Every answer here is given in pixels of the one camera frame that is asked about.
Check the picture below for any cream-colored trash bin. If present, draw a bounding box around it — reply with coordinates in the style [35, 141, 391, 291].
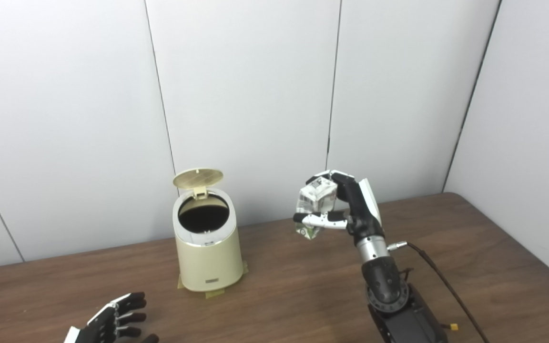
[173, 187, 244, 292]

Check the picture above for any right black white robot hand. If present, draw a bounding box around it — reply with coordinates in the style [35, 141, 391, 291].
[293, 170, 383, 241]

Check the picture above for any white green milk carton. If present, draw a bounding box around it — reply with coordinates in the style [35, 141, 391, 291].
[295, 176, 338, 240]

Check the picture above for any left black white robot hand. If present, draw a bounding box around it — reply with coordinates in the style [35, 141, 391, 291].
[63, 292, 159, 343]

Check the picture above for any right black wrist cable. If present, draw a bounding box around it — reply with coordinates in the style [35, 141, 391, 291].
[388, 241, 490, 343]

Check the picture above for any cream round bin lid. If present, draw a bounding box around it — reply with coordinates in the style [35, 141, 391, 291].
[173, 168, 224, 198]

